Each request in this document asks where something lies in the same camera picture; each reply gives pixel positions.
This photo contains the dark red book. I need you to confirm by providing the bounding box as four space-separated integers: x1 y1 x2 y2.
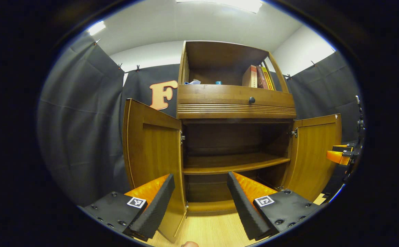
256 66 268 90

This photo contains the ceiling light panel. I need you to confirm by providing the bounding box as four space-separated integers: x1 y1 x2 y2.
87 21 106 36

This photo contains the wooden cabinet door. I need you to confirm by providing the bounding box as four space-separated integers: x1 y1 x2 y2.
122 98 187 243
282 114 343 202

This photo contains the black backdrop cloth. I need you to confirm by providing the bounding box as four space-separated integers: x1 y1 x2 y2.
37 33 366 206

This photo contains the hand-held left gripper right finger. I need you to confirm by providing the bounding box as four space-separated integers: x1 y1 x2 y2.
227 171 323 241

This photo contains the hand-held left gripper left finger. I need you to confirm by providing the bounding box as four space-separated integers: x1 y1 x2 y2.
78 173 176 242

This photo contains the beige book with red spine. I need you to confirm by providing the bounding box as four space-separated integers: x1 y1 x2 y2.
242 65 257 87

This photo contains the wooden inner cabinet shelf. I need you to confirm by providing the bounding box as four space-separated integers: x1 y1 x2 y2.
183 153 291 175

